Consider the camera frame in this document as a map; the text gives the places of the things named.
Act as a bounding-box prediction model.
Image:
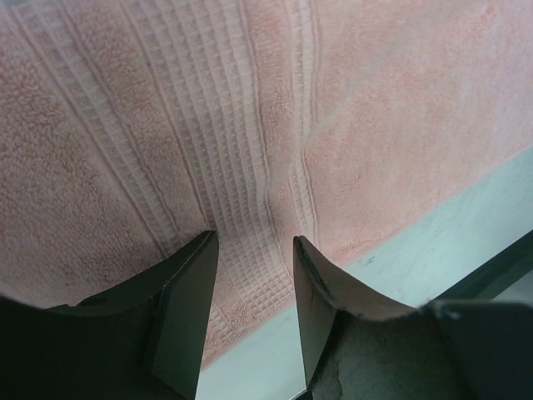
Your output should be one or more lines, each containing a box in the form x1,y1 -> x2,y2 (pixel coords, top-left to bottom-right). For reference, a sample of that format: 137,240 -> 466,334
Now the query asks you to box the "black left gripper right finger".
292,235 -> 533,400

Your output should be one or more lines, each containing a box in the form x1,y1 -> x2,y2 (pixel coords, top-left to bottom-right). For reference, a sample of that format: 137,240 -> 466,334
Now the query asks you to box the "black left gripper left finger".
1,231 -> 219,399

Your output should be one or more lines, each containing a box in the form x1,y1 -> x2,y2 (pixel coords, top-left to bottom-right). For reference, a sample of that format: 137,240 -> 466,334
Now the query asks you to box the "pink towel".
1,1 -> 532,364

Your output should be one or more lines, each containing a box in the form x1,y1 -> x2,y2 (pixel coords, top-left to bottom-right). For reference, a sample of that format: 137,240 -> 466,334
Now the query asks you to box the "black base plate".
286,227 -> 533,397

